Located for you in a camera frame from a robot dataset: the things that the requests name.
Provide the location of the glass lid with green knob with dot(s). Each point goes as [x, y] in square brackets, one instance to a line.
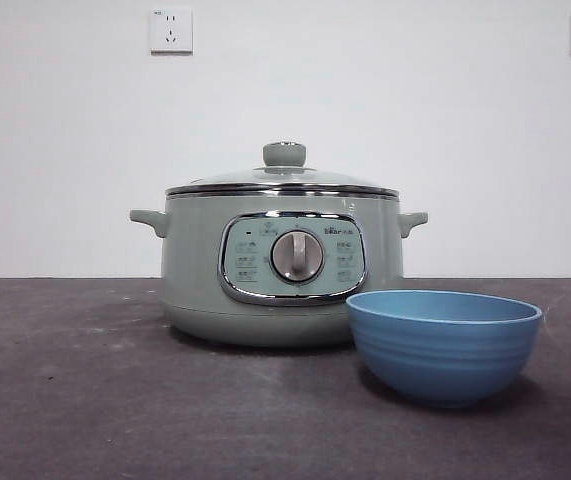
[283, 155]

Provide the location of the pale green electric steamer pot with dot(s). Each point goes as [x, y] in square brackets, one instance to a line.
[190, 280]

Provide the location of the blue bowl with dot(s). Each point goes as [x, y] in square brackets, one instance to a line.
[440, 360]

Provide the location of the white wall socket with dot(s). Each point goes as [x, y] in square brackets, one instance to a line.
[171, 31]

